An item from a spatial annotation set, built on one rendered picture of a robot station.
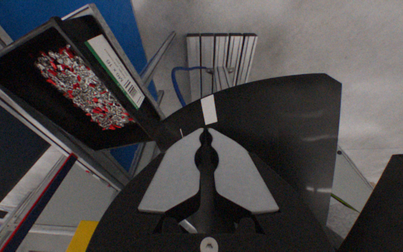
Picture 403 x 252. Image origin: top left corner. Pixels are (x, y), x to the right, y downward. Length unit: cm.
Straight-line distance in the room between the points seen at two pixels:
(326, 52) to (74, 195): 214
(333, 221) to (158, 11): 120
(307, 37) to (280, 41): 19
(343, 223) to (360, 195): 106
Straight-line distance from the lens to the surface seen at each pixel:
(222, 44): 101
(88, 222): 65
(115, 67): 27
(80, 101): 36
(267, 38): 116
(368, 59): 171
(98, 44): 26
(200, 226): 22
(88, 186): 139
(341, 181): 151
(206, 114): 16
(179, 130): 18
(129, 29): 90
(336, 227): 47
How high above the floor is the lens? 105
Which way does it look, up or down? 44 degrees down
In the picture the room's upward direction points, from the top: 180 degrees counter-clockwise
